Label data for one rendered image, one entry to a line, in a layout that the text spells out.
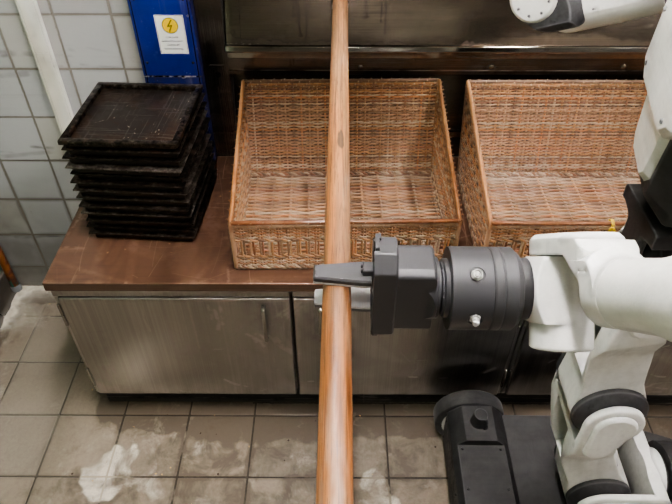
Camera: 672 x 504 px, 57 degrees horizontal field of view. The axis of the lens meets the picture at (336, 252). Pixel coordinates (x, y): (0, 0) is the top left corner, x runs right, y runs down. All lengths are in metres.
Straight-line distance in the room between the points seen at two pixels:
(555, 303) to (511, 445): 1.16
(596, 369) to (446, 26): 0.97
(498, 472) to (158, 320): 0.95
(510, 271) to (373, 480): 1.30
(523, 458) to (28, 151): 1.69
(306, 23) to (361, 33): 0.15
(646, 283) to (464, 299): 0.17
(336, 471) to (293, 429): 1.44
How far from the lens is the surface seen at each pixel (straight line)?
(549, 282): 0.66
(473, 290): 0.63
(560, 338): 0.67
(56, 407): 2.18
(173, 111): 1.64
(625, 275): 0.57
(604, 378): 1.27
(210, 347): 1.75
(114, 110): 1.68
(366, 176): 1.85
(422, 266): 0.63
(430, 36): 1.76
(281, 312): 1.61
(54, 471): 2.05
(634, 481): 1.73
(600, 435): 1.33
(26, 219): 2.35
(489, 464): 1.73
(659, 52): 0.98
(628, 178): 2.02
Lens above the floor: 1.67
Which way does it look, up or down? 43 degrees down
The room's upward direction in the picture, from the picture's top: straight up
